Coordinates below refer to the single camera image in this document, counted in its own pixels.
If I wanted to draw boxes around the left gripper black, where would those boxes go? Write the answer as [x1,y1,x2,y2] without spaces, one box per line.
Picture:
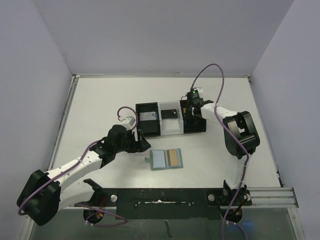
[114,129,150,153]

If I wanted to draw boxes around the green card holder wallet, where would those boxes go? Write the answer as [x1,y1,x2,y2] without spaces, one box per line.
[144,148,184,171]

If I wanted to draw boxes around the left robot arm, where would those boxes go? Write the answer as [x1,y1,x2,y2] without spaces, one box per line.
[16,124,151,226]

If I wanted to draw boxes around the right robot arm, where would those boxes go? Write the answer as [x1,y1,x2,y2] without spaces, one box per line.
[180,88,260,205]

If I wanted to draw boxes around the black card in white bin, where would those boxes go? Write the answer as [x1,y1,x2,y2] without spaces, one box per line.
[160,109,178,120]

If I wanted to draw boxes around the silver card in left bin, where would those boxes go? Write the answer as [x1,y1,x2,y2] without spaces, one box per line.
[139,111,158,121]

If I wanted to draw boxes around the gold striped card in holder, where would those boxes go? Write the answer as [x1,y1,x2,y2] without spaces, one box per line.
[165,148,181,168]

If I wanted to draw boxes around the black left bin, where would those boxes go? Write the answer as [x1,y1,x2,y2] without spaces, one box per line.
[135,102,161,137]

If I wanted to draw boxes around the black bin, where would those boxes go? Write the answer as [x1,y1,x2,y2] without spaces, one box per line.
[135,102,161,137]
[179,100,207,134]

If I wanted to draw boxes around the black right bin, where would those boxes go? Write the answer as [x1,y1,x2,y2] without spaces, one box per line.
[179,100,207,134]

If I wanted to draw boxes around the white middle bin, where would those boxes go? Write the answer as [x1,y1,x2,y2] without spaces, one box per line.
[158,100,184,137]

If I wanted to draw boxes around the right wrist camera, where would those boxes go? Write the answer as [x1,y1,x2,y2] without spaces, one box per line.
[191,87,204,96]

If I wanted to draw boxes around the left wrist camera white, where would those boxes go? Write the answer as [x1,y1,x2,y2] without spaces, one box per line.
[118,116,136,130]

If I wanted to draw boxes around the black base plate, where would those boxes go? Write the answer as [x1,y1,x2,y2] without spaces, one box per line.
[84,188,252,220]

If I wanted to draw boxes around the aluminium front rail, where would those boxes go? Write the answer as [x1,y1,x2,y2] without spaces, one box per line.
[28,186,300,211]

